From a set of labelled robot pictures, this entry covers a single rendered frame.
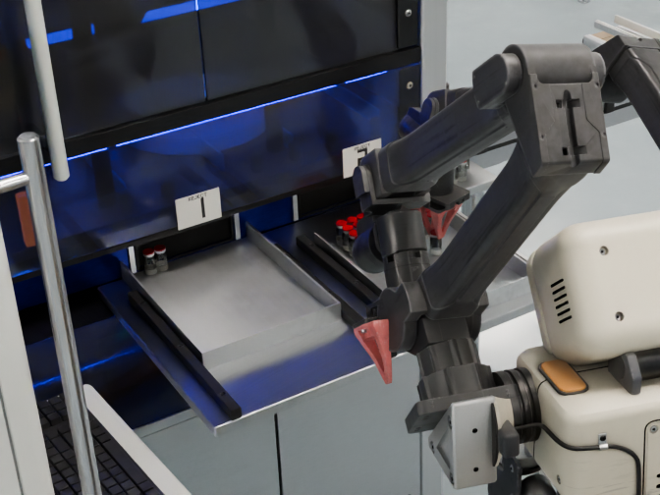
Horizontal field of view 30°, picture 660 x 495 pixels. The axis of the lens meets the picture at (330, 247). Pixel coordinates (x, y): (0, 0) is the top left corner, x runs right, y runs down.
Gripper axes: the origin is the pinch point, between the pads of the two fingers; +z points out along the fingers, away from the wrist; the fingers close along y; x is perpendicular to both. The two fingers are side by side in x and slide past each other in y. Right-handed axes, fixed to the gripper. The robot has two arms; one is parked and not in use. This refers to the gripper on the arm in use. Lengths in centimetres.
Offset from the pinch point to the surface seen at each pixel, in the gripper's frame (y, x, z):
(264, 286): 15.2, 28.9, 4.9
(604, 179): 81, -189, 94
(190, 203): 26.7, 35.1, -10.1
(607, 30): 29, -97, -3
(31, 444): -15, 93, -16
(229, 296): 17.5, 35.2, 5.0
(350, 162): 18.7, 3.2, -8.8
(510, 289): -19.8, 3.4, 1.8
